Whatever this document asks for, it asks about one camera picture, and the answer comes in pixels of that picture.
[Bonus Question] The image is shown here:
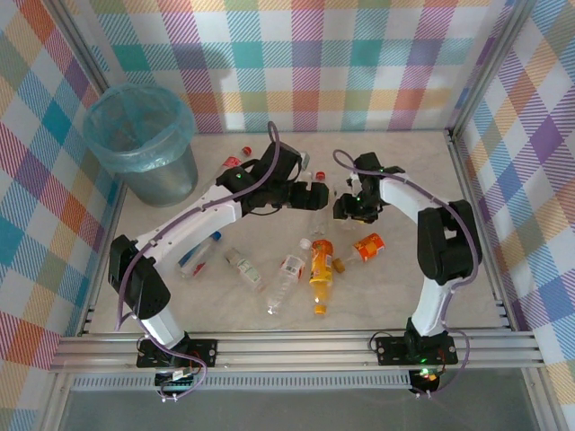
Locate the small clear bottle red label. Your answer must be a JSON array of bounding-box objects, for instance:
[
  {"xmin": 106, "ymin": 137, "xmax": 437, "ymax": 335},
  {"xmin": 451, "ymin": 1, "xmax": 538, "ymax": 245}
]
[{"xmin": 199, "ymin": 145, "xmax": 253, "ymax": 192}]

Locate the grey slotted cable duct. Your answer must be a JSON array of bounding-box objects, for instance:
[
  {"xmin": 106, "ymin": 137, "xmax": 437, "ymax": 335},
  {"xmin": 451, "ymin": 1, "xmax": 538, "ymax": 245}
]
[{"xmin": 71, "ymin": 374, "xmax": 414, "ymax": 391}]

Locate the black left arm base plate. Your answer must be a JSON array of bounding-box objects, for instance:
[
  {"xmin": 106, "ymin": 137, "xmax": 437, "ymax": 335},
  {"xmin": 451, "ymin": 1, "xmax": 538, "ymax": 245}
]
[{"xmin": 137, "ymin": 337, "xmax": 219, "ymax": 370}]

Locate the orange juice bottle yellow cap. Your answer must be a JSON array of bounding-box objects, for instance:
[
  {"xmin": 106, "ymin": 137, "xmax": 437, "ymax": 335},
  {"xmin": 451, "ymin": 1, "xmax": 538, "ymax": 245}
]
[{"xmin": 307, "ymin": 239, "xmax": 336, "ymax": 318}]

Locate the aluminium frame post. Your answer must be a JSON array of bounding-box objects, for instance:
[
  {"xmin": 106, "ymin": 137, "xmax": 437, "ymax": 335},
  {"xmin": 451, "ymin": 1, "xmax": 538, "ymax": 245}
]
[
  {"xmin": 447, "ymin": 0, "xmax": 543, "ymax": 136},
  {"xmin": 47, "ymin": 0, "xmax": 113, "ymax": 98}
]

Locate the bottle with orange label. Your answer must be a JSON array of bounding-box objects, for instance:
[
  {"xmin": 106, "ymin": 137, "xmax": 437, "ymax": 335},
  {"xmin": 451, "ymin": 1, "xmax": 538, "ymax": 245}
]
[{"xmin": 332, "ymin": 232, "xmax": 387, "ymax": 275}]

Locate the aluminium side rail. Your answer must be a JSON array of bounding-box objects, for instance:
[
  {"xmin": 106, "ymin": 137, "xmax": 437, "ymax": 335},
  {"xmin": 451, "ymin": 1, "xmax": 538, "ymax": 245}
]
[
  {"xmin": 444, "ymin": 128, "xmax": 518, "ymax": 333},
  {"xmin": 75, "ymin": 179, "xmax": 131, "ymax": 338}
]

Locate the clear bottle blue cap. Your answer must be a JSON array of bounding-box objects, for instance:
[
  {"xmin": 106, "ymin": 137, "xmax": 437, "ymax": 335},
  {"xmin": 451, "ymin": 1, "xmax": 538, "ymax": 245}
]
[{"xmin": 179, "ymin": 230, "xmax": 225, "ymax": 280}]

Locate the small bottle green label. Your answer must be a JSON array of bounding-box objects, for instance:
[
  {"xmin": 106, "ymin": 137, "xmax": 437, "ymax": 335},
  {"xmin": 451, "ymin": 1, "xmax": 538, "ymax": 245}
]
[{"xmin": 223, "ymin": 247, "xmax": 267, "ymax": 293}]

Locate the metal mesh bin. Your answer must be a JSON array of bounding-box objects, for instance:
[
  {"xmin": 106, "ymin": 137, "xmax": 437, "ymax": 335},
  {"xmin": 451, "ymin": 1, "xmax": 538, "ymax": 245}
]
[{"xmin": 84, "ymin": 84, "xmax": 199, "ymax": 208}]

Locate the large clear bottle white cap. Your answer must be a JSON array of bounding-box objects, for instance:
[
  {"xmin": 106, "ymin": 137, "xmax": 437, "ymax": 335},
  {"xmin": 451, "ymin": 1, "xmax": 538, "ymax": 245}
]
[{"xmin": 264, "ymin": 237, "xmax": 314, "ymax": 316}]

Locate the clear bottle red cap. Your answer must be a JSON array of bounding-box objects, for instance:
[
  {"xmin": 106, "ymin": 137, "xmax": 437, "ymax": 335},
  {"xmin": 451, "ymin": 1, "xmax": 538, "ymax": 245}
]
[{"xmin": 308, "ymin": 169, "xmax": 332, "ymax": 238}]

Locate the long aluminium mounting rail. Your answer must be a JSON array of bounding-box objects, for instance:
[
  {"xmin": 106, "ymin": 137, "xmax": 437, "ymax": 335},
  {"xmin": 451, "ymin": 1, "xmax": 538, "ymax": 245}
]
[{"xmin": 49, "ymin": 330, "xmax": 547, "ymax": 374}]

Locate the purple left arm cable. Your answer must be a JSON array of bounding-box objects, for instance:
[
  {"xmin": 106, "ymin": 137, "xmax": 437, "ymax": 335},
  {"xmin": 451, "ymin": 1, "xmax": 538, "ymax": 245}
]
[{"xmin": 114, "ymin": 121, "xmax": 284, "ymax": 331}]

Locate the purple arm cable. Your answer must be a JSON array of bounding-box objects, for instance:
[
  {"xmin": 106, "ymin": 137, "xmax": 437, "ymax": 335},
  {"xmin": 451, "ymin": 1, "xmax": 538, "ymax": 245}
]
[
  {"xmin": 114, "ymin": 121, "xmax": 284, "ymax": 331},
  {"xmin": 332, "ymin": 150, "xmax": 482, "ymax": 399}
]

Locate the blue plastic bin bag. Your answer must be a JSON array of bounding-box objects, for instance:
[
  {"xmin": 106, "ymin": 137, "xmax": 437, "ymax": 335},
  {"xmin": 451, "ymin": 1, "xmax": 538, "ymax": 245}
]
[{"xmin": 83, "ymin": 84, "xmax": 197, "ymax": 174}]

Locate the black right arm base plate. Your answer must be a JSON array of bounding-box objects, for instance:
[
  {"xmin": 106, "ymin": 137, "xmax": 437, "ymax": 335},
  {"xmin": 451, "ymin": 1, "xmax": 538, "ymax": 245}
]
[{"xmin": 375, "ymin": 334, "xmax": 459, "ymax": 365}]

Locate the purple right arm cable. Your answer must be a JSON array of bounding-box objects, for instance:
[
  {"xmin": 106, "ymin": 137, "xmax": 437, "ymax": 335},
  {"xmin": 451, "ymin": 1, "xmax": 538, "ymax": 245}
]
[{"xmin": 332, "ymin": 150, "xmax": 482, "ymax": 399}]

